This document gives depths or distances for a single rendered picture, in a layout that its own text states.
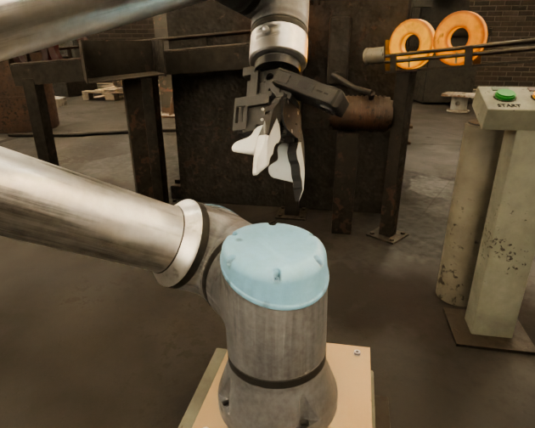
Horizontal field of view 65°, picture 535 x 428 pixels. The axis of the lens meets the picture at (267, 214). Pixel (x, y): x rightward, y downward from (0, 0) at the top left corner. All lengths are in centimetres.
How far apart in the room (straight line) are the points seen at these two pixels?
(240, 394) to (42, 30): 50
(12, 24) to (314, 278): 41
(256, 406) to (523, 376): 72
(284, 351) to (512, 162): 69
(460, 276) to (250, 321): 85
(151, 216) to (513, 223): 81
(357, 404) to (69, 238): 49
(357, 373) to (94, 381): 60
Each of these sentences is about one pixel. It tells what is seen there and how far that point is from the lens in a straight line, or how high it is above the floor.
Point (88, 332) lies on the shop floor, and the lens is 124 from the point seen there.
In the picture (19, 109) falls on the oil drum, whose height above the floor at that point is 20.
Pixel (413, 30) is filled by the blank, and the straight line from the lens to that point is 156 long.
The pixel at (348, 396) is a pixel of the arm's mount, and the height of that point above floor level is 18.
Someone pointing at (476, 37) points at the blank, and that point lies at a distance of 148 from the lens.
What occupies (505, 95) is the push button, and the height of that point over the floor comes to 61.
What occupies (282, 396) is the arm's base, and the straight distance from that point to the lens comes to 63.
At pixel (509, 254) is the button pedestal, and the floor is 25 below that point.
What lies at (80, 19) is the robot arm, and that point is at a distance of 46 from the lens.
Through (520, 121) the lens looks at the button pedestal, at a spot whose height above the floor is 56.
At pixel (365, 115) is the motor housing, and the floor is 47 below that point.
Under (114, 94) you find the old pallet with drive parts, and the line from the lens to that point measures 621.
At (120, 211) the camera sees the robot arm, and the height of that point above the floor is 49.
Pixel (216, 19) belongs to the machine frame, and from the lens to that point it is 188.
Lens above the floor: 70
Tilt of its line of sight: 22 degrees down
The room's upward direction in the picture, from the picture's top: straight up
